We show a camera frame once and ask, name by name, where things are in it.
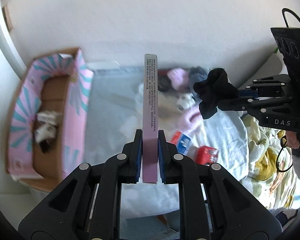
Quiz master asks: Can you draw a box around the red snack packet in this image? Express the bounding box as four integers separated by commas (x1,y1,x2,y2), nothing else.
194,146,219,166

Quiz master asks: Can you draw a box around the black sock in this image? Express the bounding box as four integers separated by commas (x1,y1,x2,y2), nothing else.
193,68,239,120

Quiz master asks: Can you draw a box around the red blue small carton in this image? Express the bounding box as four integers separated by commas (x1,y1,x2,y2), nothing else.
170,131,192,155

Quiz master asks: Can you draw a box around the grey fluffy slipper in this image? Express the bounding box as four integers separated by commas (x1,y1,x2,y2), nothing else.
189,66,209,103

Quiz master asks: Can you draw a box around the floral yellow blanket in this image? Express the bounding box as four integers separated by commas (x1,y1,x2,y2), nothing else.
241,115,300,209

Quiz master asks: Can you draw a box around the pink fluffy slipper near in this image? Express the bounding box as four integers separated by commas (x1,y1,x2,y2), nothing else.
178,106,202,133

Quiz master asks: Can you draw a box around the pink fluffy slipper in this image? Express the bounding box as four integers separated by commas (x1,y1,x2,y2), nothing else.
167,68,190,91
178,106,202,133

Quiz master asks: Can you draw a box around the light blue cloth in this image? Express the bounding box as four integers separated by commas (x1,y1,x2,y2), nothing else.
84,67,248,218

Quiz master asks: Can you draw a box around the pink fluffy slipper far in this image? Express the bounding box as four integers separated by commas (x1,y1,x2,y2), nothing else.
167,68,190,91

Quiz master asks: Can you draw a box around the pink striped cardboard box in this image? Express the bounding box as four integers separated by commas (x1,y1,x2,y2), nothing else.
6,49,94,192

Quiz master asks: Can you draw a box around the white door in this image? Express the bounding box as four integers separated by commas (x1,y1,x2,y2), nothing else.
0,0,26,105

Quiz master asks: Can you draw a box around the black cable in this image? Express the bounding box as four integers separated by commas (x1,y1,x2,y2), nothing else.
276,8,300,173

